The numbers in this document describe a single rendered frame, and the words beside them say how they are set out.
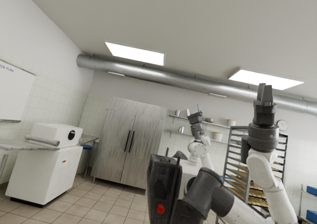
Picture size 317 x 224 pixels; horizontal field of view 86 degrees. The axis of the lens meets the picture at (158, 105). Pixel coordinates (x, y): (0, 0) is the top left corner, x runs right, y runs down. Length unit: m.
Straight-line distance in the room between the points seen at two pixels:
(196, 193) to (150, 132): 3.40
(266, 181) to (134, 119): 3.59
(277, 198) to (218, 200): 0.18
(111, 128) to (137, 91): 1.52
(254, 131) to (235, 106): 4.78
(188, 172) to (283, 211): 0.33
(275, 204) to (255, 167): 0.14
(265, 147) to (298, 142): 5.62
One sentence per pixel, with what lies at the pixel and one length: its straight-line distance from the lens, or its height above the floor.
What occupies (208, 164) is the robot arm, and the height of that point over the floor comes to 1.35.
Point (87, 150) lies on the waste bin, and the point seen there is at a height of 0.60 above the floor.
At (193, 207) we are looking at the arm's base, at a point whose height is 1.28.
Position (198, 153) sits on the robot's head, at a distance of 0.86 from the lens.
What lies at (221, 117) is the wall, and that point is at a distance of 5.23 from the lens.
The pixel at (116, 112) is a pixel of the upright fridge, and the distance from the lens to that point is 4.16.
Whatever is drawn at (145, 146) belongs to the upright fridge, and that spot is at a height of 1.06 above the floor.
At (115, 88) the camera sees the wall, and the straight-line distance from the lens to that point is 5.25.
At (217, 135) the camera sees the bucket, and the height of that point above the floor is 1.69.
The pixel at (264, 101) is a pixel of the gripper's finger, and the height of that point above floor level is 1.65.
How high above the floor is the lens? 1.50
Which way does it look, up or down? 8 degrees up
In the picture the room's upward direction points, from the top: 13 degrees clockwise
